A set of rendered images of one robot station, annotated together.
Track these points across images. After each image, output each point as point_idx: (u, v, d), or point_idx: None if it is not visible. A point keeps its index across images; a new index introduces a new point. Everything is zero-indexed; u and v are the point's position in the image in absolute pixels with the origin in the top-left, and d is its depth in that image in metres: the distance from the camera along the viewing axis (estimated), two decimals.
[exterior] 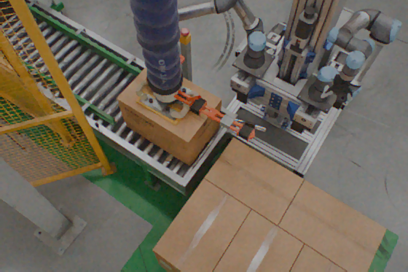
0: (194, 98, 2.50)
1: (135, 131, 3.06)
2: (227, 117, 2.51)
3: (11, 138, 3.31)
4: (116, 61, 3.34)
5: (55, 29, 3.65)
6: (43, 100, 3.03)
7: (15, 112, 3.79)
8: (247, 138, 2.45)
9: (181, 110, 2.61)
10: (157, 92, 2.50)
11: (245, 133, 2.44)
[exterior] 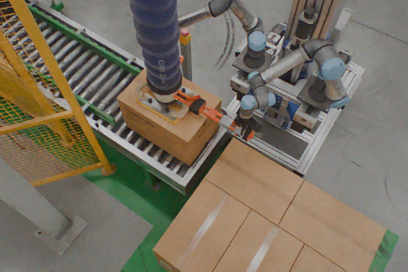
0: (193, 98, 2.50)
1: (135, 131, 3.06)
2: (226, 117, 2.51)
3: (11, 138, 3.31)
4: (116, 61, 3.34)
5: (55, 29, 3.65)
6: (43, 100, 3.03)
7: (15, 112, 3.79)
8: (246, 138, 2.45)
9: (180, 110, 2.61)
10: (156, 92, 2.50)
11: (244, 133, 2.44)
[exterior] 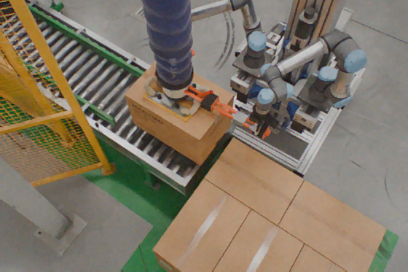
0: (205, 93, 2.37)
1: (143, 129, 2.94)
2: (240, 113, 2.38)
3: (11, 138, 3.31)
4: (116, 61, 3.34)
5: (55, 29, 3.65)
6: (43, 100, 3.03)
7: (15, 112, 3.79)
8: (261, 135, 2.32)
9: (191, 106, 2.48)
10: (166, 87, 2.37)
11: (259, 130, 2.31)
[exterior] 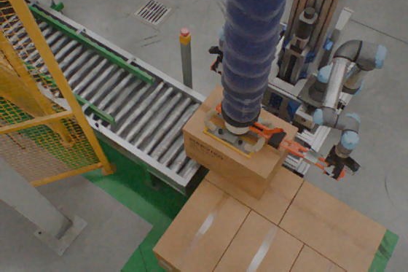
0: (275, 131, 2.25)
1: (196, 160, 2.81)
2: (312, 152, 2.25)
3: (11, 138, 3.31)
4: (116, 61, 3.34)
5: (55, 29, 3.65)
6: (43, 100, 3.03)
7: (15, 112, 3.79)
8: (337, 176, 2.19)
9: (256, 143, 2.36)
10: (232, 125, 2.25)
11: (334, 172, 2.19)
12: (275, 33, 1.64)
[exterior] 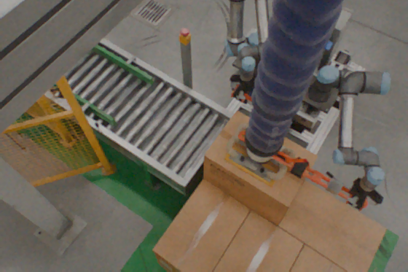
0: (298, 161, 2.30)
1: (214, 184, 2.85)
2: (334, 181, 2.31)
3: (11, 138, 3.31)
4: (116, 61, 3.34)
5: None
6: (43, 100, 3.03)
7: None
8: (360, 206, 2.25)
9: (278, 171, 2.40)
10: (256, 154, 2.29)
11: None
12: None
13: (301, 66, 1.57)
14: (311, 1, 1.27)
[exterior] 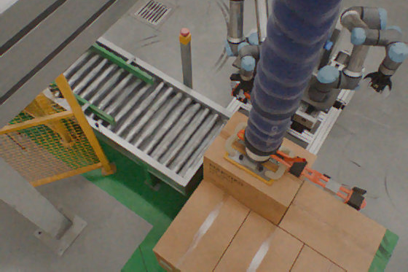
0: (296, 160, 2.30)
1: (213, 184, 2.86)
2: (333, 181, 2.31)
3: (11, 138, 3.31)
4: (116, 61, 3.34)
5: None
6: (43, 100, 3.03)
7: None
8: (358, 206, 2.25)
9: (277, 171, 2.40)
10: (256, 153, 2.30)
11: (355, 202, 2.24)
12: None
13: (300, 65, 1.57)
14: (310, 0, 1.27)
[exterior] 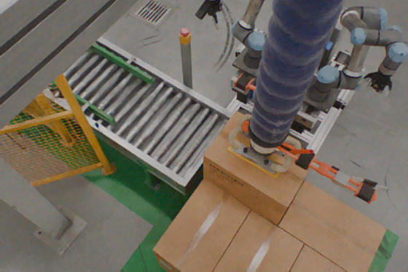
0: (304, 152, 2.20)
1: (213, 184, 2.86)
2: (342, 173, 2.21)
3: (11, 138, 3.31)
4: (116, 61, 3.34)
5: None
6: (43, 100, 3.03)
7: None
8: (369, 199, 2.15)
9: (283, 163, 2.31)
10: (261, 145, 2.20)
11: (366, 195, 2.15)
12: (317, 58, 1.60)
13: None
14: (311, 0, 1.27)
